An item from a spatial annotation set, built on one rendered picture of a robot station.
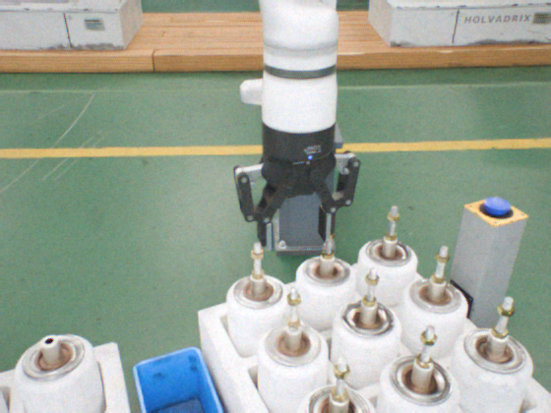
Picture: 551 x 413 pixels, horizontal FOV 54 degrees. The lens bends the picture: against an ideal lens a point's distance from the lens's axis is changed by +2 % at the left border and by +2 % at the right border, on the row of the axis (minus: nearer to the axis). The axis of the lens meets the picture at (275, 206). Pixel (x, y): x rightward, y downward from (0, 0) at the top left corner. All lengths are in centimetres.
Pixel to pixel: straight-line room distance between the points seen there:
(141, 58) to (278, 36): 216
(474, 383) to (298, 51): 48
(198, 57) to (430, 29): 109
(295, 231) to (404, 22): 164
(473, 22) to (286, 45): 236
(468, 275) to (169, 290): 63
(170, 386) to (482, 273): 56
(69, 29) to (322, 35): 232
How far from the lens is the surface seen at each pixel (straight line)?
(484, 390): 78
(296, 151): 53
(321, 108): 52
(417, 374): 71
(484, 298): 102
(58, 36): 279
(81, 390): 78
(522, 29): 294
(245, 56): 260
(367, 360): 78
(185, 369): 96
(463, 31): 283
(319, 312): 86
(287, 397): 75
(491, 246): 95
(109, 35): 273
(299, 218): 127
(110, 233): 146
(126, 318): 119
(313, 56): 50
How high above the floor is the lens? 79
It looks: 32 degrees down
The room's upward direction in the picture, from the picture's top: straight up
